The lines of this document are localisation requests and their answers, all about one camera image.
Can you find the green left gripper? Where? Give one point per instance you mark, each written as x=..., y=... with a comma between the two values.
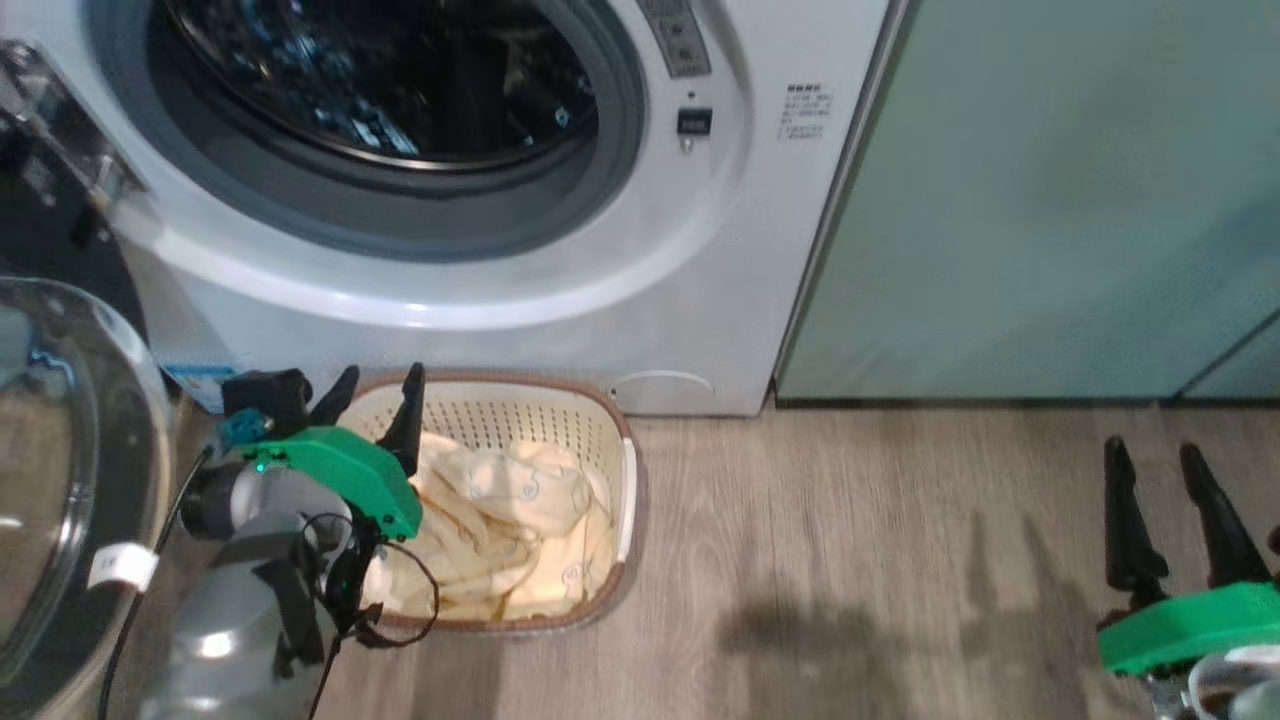
x=350, y=470

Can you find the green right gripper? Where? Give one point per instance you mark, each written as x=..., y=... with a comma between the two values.
x=1190, y=625

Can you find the cream patterned cloth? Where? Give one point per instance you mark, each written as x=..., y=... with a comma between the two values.
x=510, y=490

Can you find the round black glass washer door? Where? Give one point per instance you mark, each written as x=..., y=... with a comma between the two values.
x=110, y=450

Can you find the cream perforated laundry basket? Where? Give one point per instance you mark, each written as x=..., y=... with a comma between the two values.
x=540, y=405

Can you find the stainless steel washing machine drum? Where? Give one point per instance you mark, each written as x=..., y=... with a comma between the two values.
x=400, y=80

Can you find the white front-load washing machine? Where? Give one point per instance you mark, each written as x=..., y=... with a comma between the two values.
x=700, y=250

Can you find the large pale green cabinet door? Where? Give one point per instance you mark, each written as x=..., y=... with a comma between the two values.
x=1020, y=200

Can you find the metal door hinge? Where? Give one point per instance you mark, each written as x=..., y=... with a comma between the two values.
x=70, y=130

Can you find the black rectangular port opening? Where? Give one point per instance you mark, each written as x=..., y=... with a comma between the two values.
x=694, y=121

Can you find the blue energy label sticker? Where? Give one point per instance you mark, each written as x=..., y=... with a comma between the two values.
x=205, y=385

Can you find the round filter cover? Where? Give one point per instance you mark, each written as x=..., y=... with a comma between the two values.
x=662, y=390

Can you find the grey instruction sticker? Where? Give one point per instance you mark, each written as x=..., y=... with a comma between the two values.
x=678, y=35

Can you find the small printed text label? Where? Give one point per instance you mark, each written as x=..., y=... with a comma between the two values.
x=805, y=112

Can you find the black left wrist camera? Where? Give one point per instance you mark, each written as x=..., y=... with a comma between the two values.
x=265, y=395

